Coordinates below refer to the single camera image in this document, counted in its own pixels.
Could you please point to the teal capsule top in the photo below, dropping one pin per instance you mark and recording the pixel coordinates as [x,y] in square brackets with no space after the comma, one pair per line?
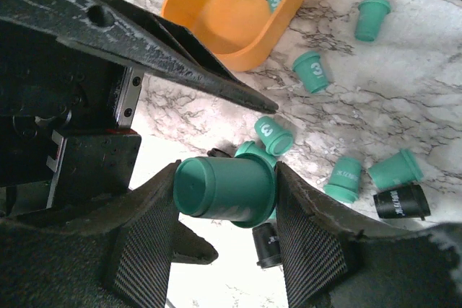
[371,16]

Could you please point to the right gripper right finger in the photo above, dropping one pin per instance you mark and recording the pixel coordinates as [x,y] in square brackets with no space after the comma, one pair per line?
[333,256]

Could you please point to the orange plastic storage basket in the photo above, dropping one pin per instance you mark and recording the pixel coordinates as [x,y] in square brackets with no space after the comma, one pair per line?
[240,33]

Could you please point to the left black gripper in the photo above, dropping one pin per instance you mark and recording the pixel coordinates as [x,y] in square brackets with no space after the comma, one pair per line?
[66,135]

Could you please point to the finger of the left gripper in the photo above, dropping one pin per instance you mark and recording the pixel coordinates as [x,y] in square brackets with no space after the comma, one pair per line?
[123,33]

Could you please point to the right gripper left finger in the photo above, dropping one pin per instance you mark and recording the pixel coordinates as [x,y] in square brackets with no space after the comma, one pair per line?
[115,252]

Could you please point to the black capsule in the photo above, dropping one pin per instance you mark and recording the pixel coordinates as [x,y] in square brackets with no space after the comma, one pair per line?
[267,246]

